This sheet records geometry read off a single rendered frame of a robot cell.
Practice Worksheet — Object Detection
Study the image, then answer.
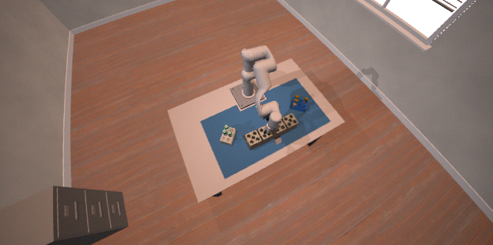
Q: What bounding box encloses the beige tube rack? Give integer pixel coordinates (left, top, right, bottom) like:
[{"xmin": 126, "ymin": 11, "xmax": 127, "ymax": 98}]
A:
[{"xmin": 220, "ymin": 127, "xmax": 236, "ymax": 146}]

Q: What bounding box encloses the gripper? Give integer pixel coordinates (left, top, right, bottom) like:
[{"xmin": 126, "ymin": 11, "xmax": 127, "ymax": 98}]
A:
[{"xmin": 263, "ymin": 123, "xmax": 273, "ymax": 135}]

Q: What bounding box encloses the beige bucket adapter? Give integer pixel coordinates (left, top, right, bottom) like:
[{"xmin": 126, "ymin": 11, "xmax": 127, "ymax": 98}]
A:
[
  {"xmin": 277, "ymin": 120, "xmax": 287, "ymax": 135},
  {"xmin": 281, "ymin": 113, "xmax": 298, "ymax": 132},
  {"xmin": 257, "ymin": 126, "xmax": 273, "ymax": 143},
  {"xmin": 245, "ymin": 130, "xmax": 262, "ymax": 149}
]

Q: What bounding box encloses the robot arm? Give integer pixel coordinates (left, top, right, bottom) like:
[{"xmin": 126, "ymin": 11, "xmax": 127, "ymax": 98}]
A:
[{"xmin": 241, "ymin": 45, "xmax": 282, "ymax": 144}]

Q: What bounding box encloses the blue flat mat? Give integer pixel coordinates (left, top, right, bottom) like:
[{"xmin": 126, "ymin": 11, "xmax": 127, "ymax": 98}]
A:
[{"xmin": 200, "ymin": 79, "xmax": 330, "ymax": 179}]

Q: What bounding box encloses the blue tube rack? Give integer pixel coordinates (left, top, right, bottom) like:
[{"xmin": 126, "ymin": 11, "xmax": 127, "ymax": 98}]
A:
[{"xmin": 290, "ymin": 97, "xmax": 307, "ymax": 112}]

